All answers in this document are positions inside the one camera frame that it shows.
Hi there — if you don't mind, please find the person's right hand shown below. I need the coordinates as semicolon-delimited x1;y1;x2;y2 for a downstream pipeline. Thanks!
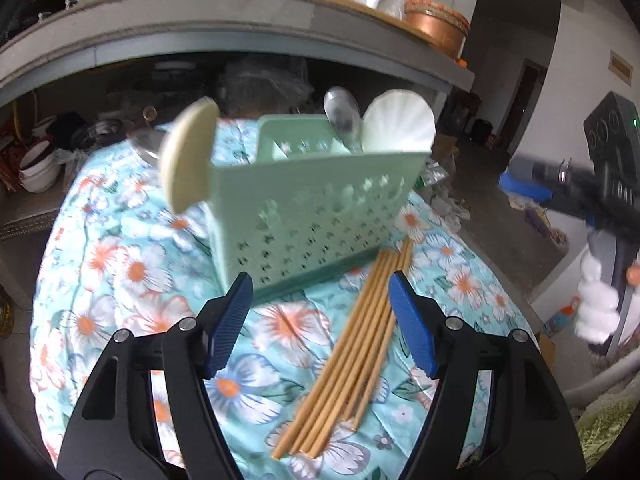
574;249;624;347

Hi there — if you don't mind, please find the grey concrete kitchen counter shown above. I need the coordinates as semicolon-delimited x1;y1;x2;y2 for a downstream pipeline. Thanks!
0;0;476;126

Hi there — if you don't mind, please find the orange and blue package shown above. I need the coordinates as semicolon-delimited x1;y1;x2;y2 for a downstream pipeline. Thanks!
542;297;581;338

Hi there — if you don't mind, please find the green fuzzy blanket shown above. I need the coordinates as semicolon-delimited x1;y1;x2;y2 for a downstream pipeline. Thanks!
575;375;640;471

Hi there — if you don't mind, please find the large metal spoon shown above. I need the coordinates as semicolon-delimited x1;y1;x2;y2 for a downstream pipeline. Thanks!
322;86;364;153

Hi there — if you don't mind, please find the white plastic rice paddle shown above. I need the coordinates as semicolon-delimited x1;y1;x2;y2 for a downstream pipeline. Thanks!
361;89;437;153

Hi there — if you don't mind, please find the floral light blue blanket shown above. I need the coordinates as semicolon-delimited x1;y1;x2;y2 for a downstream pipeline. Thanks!
29;115;538;480

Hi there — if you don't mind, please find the crumpled white plastic bag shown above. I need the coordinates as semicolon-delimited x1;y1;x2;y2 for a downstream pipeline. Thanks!
420;160;471;231

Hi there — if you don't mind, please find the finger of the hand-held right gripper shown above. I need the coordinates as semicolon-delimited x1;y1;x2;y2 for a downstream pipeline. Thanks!
510;156;601;201
500;175;598;221

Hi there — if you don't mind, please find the black wok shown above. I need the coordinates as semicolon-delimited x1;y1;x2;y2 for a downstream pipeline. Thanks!
0;0;86;36

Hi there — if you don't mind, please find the clear plastic bag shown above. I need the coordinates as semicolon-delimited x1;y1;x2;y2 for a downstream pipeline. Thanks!
217;57;313;116

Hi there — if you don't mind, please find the stack of white bowls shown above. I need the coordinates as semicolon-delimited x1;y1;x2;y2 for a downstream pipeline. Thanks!
20;145;63;193

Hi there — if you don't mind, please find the copper pot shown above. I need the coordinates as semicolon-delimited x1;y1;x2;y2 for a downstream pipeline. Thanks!
404;0;471;58

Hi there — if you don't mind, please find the cardboard box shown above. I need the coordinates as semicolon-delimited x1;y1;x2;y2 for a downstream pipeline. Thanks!
432;132;458;161

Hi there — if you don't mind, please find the small metal spoon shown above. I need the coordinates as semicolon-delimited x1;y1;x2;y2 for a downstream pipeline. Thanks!
127;127;168;163

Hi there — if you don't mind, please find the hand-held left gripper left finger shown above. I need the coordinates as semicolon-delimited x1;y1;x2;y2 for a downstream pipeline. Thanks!
57;271;254;480

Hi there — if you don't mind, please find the bundle of bamboo chopsticks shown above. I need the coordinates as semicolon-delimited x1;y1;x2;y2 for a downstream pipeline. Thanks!
271;237;413;461

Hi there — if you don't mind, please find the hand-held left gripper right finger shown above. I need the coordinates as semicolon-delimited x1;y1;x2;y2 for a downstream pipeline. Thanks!
388;271;586;480

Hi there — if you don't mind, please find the green perforated utensil holder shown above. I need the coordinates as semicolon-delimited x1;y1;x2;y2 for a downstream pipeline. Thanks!
207;114;433;306

